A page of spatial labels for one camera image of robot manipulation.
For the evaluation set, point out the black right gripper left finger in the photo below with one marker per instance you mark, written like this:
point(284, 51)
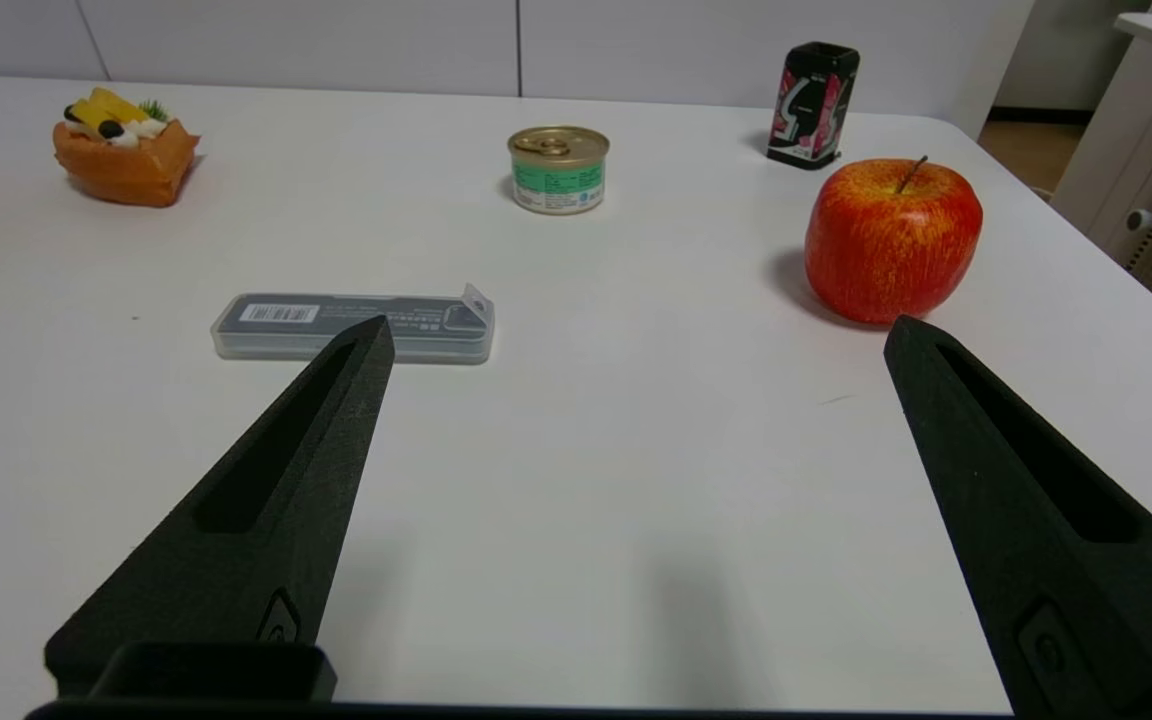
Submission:
point(266, 500)

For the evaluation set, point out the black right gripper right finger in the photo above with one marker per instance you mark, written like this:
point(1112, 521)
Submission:
point(996, 520)

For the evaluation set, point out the clear plastic case dark contents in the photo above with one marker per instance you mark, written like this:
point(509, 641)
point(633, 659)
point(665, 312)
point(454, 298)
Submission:
point(336, 322)

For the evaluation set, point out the orange fruit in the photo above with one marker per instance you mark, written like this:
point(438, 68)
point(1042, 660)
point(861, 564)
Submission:
point(891, 245)

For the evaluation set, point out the orange fruit tart toy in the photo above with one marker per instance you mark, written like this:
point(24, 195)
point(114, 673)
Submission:
point(126, 160)

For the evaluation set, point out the white side shelf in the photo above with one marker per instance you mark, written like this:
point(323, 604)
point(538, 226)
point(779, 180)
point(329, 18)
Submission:
point(1136, 120)

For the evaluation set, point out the tin can green label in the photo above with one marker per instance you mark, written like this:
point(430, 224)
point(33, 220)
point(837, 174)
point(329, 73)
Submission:
point(558, 175)

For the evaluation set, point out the black red printed box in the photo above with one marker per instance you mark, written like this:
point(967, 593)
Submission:
point(814, 105)

